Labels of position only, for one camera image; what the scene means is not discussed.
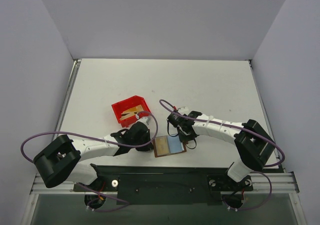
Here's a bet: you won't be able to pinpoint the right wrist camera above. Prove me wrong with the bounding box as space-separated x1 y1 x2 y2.
177 106 189 114

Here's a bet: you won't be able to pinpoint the red plastic bin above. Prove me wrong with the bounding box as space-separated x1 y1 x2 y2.
111 95 151 128

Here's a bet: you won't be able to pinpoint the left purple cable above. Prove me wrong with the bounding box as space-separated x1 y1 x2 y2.
20 111 159 213

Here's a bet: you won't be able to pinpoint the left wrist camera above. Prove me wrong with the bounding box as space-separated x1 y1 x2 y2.
138 116 151 126

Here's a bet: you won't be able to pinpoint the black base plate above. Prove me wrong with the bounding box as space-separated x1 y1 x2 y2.
88 165 253 205

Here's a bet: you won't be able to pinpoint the brown leather card holder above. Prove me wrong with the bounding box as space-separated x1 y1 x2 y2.
152 135 187 158

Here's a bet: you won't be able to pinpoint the gold cards in bin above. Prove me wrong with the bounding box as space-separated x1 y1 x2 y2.
119 104 144 121

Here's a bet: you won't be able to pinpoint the aluminium table frame rail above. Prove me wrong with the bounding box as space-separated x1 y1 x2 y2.
32 58 294 203

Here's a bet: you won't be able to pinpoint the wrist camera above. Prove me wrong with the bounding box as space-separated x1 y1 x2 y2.
177 106 189 114
138 116 151 126

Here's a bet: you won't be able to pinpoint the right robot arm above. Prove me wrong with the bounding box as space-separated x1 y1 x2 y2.
167 110 275 190

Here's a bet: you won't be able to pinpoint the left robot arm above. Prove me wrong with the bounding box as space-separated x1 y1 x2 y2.
33 121 153 191

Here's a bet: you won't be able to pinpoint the gold card from bin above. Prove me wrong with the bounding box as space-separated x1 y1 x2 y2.
155 137 169 156

